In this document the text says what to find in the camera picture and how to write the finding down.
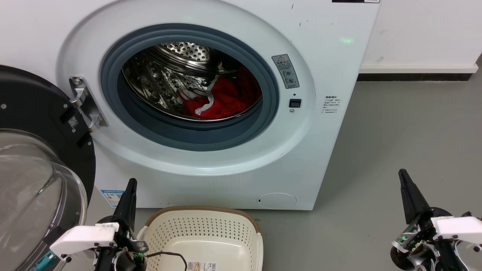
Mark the white wall baseboard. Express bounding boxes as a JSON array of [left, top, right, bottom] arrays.
[[358, 62, 479, 74]]

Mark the black glass washer door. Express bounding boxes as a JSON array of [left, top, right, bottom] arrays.
[[0, 65, 96, 271]]

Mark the blue and white energy sticker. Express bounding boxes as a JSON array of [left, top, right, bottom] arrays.
[[100, 189, 125, 208]]

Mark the thin black left gripper cable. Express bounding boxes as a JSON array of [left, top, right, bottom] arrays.
[[145, 251, 188, 271]]

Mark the stainless steel washing machine drum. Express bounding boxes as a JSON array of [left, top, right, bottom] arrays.
[[122, 41, 263, 122]]

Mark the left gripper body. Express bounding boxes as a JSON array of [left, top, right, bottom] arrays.
[[93, 215, 149, 271]]

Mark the grey rubber door gasket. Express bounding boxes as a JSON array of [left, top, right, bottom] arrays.
[[100, 23, 280, 152]]

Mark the silver door hinge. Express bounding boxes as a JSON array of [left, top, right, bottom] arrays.
[[69, 76, 109, 133]]

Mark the cream perforated laundry basket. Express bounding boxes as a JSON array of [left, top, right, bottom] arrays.
[[136, 206, 264, 271]]

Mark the red garment with white trim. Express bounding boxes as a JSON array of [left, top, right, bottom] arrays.
[[178, 65, 262, 120]]

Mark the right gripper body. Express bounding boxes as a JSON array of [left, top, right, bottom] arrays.
[[390, 208, 469, 271]]

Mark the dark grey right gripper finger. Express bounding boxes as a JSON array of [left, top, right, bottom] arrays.
[[398, 169, 432, 225]]

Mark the grey warning sticker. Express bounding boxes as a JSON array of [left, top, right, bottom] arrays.
[[272, 54, 300, 90]]

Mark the round filter cover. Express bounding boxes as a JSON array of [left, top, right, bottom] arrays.
[[257, 193, 297, 209]]

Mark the white front-load washing machine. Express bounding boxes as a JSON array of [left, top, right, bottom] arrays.
[[0, 0, 381, 211]]

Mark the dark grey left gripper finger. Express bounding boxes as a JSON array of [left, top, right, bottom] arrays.
[[113, 178, 138, 232]]

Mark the white printed barcode label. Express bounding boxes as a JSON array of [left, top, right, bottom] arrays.
[[187, 262, 218, 271]]

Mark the small white text label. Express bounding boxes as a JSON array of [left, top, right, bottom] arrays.
[[322, 95, 342, 114]]

